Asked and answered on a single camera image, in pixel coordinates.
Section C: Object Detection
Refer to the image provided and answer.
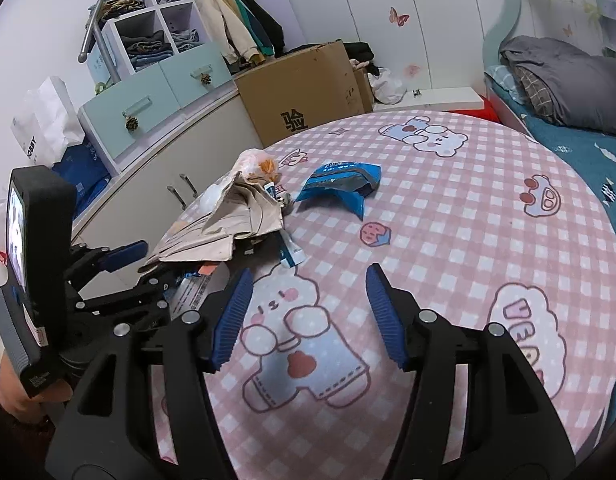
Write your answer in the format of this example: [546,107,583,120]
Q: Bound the teal drawer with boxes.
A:
[79,74,187,162]
[159,42,235,109]

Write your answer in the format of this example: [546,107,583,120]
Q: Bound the small white blue packet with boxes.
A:
[280,230,307,267]

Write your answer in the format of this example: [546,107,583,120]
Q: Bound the grey quilt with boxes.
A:
[499,35,616,137]

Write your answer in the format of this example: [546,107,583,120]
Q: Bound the folded clothes pile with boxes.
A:
[89,0,149,24]

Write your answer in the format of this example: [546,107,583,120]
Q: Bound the large cardboard box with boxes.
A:
[234,40,375,147]

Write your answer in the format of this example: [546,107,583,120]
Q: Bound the person's left hand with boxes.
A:
[0,354,69,424]

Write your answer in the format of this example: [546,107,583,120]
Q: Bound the brown paper bag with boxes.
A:
[145,172,285,263]

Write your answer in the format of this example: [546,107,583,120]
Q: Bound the folded grey clothes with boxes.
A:
[125,30,179,69]

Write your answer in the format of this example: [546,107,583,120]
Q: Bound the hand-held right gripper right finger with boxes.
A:
[365,263,577,480]

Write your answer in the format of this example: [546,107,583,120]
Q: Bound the pink checked bear blanket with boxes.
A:
[155,109,616,480]

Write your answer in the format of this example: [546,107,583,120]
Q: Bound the bed with blue sheet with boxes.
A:
[484,62,616,281]

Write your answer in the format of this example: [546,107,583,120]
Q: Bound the blue snack packet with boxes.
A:
[294,160,383,221]

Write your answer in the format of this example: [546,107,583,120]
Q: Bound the white printed wrapper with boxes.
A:
[168,262,231,321]

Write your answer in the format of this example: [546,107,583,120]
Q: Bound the red plastic object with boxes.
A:
[448,94,504,123]

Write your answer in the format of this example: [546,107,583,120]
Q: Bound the white cabinet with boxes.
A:
[70,80,265,301]

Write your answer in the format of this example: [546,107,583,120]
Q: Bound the white board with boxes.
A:
[375,86,485,111]

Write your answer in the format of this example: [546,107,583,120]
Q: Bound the white paper bag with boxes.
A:
[10,76,86,167]

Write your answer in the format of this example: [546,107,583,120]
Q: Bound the checked pillow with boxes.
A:
[517,66,555,107]

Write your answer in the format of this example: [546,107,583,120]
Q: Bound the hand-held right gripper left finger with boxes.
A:
[46,267,255,480]

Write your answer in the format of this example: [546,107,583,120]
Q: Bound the beige hanging jacket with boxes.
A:
[193,0,262,66]

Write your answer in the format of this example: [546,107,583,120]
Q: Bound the blue shopping bag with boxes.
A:
[52,132,112,222]

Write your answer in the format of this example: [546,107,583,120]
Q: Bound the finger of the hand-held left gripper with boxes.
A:
[64,240,149,286]
[70,270,177,331]

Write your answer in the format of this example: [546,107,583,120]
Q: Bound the dark hanging clothes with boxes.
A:
[235,0,287,57]

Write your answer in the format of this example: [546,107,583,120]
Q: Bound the white plastic bag with peels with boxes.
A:
[195,149,282,218]

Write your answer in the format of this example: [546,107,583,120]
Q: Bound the dark clothes pile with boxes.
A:
[344,41,385,77]

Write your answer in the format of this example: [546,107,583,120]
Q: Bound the white wardrobe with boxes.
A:
[268,0,520,107]

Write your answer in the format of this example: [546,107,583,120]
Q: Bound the metal rod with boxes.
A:
[78,0,126,64]

